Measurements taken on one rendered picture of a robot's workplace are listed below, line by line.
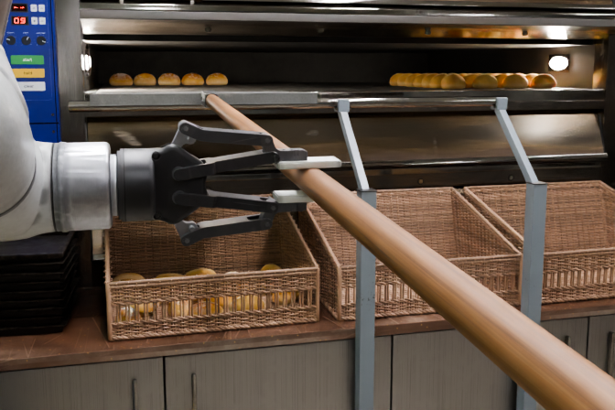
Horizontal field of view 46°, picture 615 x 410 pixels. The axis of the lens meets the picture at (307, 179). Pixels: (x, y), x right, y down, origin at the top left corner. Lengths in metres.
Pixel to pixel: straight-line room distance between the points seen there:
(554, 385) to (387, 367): 1.70
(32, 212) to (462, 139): 2.01
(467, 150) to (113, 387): 1.39
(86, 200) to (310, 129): 1.72
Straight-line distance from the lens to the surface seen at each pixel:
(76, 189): 0.73
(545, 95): 2.72
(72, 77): 2.31
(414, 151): 2.50
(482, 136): 2.62
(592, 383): 0.34
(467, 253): 2.46
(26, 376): 1.92
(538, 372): 0.36
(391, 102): 2.06
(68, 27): 2.31
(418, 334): 2.04
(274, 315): 2.03
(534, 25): 2.52
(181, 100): 1.79
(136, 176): 0.74
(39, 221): 0.75
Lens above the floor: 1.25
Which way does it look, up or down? 9 degrees down
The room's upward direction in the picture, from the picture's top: straight up
